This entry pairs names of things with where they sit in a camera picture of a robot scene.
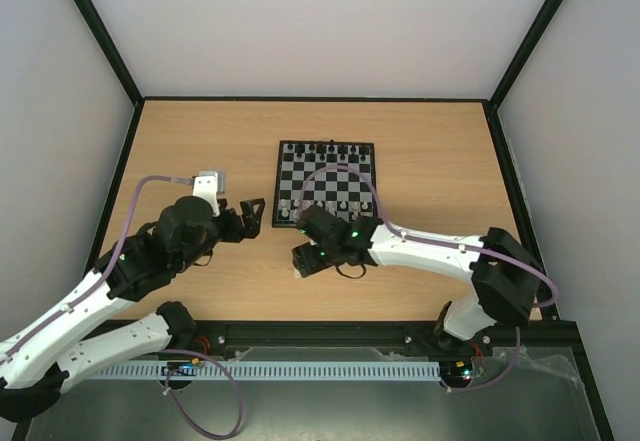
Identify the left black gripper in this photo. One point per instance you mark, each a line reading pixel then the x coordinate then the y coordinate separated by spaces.
pixel 236 232

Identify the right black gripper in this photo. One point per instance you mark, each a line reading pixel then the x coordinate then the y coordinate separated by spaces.
pixel 310 256

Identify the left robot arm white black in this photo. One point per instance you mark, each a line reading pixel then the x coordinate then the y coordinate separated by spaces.
pixel 59 350

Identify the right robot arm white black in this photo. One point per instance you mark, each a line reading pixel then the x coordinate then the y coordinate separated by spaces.
pixel 503 276

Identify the black and white chessboard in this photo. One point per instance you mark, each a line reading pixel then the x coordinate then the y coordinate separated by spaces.
pixel 324 171

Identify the light blue slotted cable duct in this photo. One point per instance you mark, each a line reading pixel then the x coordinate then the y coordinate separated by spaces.
pixel 156 370

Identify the black cage frame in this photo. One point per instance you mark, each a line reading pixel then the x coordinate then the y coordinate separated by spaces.
pixel 64 71

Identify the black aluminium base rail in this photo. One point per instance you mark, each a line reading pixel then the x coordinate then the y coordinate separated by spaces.
pixel 416 334

